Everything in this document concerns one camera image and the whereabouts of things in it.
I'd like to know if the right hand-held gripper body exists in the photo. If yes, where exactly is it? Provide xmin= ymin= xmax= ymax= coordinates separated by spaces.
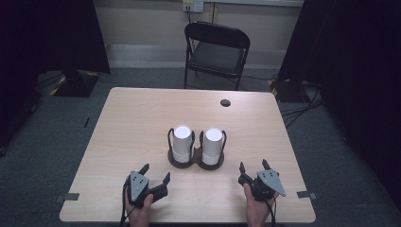
xmin=247 ymin=169 xmax=288 ymax=202

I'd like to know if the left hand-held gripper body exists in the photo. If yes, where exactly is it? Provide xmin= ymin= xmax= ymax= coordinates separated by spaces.
xmin=123 ymin=170 xmax=159 ymax=210

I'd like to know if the white paper cup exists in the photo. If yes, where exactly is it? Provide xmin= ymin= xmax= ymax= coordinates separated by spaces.
xmin=172 ymin=124 xmax=194 ymax=165
xmin=201 ymin=127 xmax=224 ymax=166

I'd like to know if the black double cup holder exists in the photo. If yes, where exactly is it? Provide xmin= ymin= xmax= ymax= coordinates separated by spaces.
xmin=166 ymin=127 xmax=228 ymax=171

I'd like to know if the person's right hand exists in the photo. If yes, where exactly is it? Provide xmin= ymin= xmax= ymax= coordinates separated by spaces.
xmin=243 ymin=183 xmax=280 ymax=227

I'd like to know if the person's left hand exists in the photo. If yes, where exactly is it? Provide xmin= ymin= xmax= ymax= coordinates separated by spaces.
xmin=125 ymin=188 xmax=155 ymax=227

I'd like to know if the grey tape strip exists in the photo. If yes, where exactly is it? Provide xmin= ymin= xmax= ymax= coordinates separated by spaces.
xmin=296 ymin=190 xmax=318 ymax=201
xmin=54 ymin=192 xmax=80 ymax=203

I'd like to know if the black stand base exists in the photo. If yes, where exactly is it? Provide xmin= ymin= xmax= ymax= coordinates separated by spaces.
xmin=268 ymin=78 xmax=311 ymax=104
xmin=49 ymin=69 xmax=102 ymax=98

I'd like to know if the black folding chair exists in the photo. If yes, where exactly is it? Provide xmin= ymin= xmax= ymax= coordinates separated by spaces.
xmin=183 ymin=21 xmax=252 ymax=92

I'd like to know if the black curtain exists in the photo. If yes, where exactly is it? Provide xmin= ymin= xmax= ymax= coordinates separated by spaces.
xmin=277 ymin=0 xmax=401 ymax=212
xmin=0 ymin=0 xmax=112 ymax=149

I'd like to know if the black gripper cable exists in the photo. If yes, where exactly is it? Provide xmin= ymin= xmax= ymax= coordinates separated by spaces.
xmin=264 ymin=198 xmax=278 ymax=227
xmin=118 ymin=184 xmax=136 ymax=227

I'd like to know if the bundle of black floor cables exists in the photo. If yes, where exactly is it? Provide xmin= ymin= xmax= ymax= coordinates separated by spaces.
xmin=280 ymin=79 xmax=325 ymax=129

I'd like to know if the black plugged power cable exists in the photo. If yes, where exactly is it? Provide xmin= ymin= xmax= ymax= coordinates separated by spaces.
xmin=185 ymin=5 xmax=194 ymax=42

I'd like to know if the white wall socket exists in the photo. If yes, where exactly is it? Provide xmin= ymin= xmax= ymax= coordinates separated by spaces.
xmin=182 ymin=0 xmax=205 ymax=14

